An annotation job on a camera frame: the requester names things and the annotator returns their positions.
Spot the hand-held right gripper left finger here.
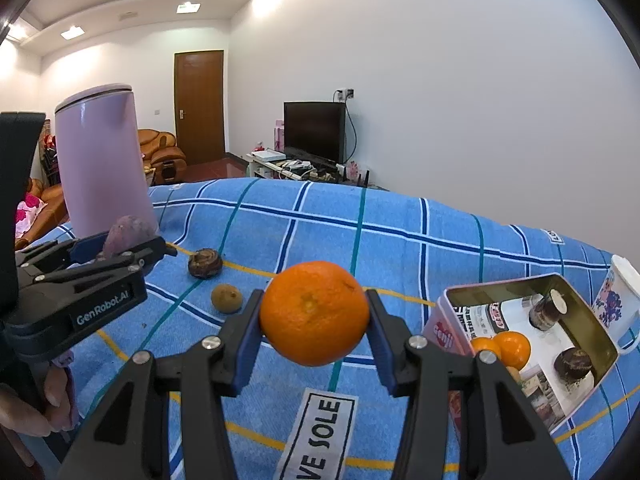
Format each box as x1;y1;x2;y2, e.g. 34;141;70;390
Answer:
60;289;266;480

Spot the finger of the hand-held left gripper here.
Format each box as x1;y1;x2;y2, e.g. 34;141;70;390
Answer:
15;232;110;281
30;234;179;293

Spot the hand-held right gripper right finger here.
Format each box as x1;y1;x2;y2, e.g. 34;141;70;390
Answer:
365;288;573;480

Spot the pink metal tin box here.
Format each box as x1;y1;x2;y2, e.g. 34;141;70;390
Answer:
421;273;620;435

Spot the large orange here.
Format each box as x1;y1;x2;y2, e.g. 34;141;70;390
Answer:
259;260;371;367

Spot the small orange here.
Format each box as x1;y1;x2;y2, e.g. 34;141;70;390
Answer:
471;336;501;361

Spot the person's left hand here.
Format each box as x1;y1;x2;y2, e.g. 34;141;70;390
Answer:
0;350;80;437

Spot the brown leather sofa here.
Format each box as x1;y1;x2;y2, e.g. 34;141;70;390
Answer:
15;178;68;251

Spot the pink flowered cushion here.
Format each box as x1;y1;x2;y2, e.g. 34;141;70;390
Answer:
15;195;46;238

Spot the purple plastic pitcher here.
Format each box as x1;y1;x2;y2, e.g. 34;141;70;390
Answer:
54;83;160;241

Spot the dark wooden shelf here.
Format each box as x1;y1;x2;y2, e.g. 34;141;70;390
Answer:
39;120;61;188

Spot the printed paper liner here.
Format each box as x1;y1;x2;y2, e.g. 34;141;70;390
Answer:
450;295;596;431

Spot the brown leather armchair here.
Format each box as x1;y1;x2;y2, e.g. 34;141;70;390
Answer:
137;129;188;186

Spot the blue checkered blanket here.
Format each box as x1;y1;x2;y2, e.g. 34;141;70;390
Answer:
20;178;640;480

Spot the brown wooden door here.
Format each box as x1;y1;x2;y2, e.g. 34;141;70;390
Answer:
174;50;224;166

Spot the black router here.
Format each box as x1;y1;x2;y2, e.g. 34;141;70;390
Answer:
341;165;373;187

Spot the white television stand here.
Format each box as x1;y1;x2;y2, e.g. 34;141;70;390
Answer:
243;152;381;189

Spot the black television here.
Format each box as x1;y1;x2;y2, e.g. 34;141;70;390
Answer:
283;101;347;165

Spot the white cup with blue print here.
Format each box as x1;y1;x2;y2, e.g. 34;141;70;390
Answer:
591;255;640;356

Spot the black television cable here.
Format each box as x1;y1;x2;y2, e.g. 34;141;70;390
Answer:
344;102;359;163

